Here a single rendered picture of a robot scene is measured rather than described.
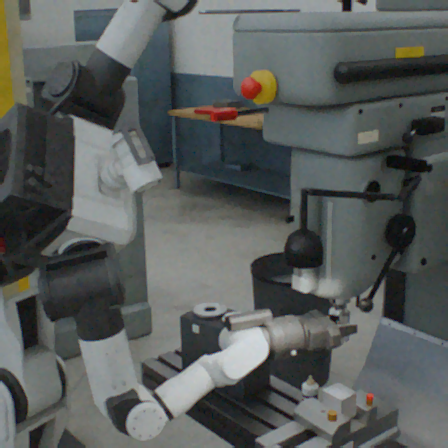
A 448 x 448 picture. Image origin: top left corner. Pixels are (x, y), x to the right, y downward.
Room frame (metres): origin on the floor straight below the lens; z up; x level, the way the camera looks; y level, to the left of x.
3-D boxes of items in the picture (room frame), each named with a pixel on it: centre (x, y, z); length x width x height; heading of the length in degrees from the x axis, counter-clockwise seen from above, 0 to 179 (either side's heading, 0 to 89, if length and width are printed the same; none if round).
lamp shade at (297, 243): (1.20, -0.15, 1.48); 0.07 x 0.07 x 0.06
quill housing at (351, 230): (1.41, -0.26, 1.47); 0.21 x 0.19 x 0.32; 39
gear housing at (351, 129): (1.44, -0.29, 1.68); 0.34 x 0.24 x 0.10; 129
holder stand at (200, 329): (1.72, 0.00, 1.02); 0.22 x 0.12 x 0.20; 50
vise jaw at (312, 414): (1.37, -0.22, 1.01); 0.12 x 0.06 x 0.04; 37
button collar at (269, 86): (1.27, -0.08, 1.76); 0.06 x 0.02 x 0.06; 39
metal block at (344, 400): (1.40, -0.26, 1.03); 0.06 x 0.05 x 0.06; 37
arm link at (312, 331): (1.38, -0.17, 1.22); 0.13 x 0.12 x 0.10; 22
